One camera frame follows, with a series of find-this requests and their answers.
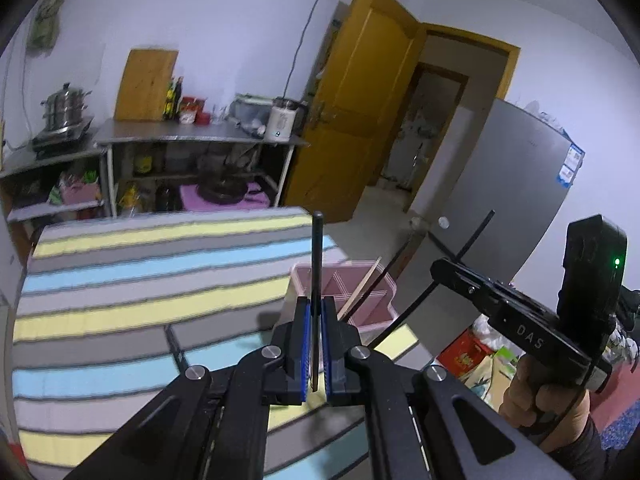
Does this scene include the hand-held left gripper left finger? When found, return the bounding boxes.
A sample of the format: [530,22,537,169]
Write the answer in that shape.
[65,296,312,480]

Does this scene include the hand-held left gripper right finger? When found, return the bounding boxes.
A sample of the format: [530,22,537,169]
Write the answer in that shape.
[321,296,576,480]

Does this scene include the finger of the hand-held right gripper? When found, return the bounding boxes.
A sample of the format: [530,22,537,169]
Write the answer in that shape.
[431,260,507,318]
[442,258,521,302]

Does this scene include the pink utensil basket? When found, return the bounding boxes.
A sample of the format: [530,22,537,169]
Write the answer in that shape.
[290,260,398,333]

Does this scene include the single black chopstick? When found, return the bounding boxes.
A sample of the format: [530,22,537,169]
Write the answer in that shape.
[370,210,496,348]
[311,211,325,393]

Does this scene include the beige chopstick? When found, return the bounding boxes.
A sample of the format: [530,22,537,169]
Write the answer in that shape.
[338,257,383,320]

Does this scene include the person's right forearm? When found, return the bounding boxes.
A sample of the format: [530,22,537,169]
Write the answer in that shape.
[542,400,618,480]

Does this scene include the person's right hand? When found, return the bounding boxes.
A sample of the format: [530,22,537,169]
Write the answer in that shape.
[500,357,592,446]

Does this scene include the red cardboard box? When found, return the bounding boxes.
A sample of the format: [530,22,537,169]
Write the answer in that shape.
[437,332,496,376]

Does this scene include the fish print bag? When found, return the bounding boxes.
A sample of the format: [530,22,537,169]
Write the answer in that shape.
[465,347,523,401]

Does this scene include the grey refrigerator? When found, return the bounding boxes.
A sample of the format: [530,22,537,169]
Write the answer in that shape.
[395,99,586,356]

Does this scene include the black frying pan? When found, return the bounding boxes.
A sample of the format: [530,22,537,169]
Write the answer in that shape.
[197,175,248,202]

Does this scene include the striped tablecloth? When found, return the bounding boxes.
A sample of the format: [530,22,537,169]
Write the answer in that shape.
[12,206,421,480]

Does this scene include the yellow wooden door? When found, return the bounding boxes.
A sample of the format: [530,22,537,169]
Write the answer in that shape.
[282,0,426,223]

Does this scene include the white electric kettle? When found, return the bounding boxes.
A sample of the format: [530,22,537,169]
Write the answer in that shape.
[265,97,307,143]

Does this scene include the large steel counter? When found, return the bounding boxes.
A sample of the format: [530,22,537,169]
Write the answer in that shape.
[94,119,311,216]

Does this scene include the grey plastic container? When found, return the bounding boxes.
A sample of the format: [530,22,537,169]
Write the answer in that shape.
[227,94,273,131]

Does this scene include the wooden cutting board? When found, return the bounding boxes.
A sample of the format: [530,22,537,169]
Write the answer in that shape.
[114,49,179,122]

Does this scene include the black induction cooker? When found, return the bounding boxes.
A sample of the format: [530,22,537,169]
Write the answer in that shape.
[31,116,96,153]

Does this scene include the steel steamer pot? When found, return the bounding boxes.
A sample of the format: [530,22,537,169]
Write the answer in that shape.
[41,84,93,133]

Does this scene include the green hanging cloth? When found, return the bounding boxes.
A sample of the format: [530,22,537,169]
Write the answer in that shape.
[27,0,71,51]

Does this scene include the yellow door frame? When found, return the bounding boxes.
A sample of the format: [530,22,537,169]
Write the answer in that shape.
[405,22,521,211]

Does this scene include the metal door handle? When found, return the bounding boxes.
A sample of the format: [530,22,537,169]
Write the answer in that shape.
[307,102,333,128]

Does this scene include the black wall cable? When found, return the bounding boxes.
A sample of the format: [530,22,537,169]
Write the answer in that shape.
[282,0,336,106]

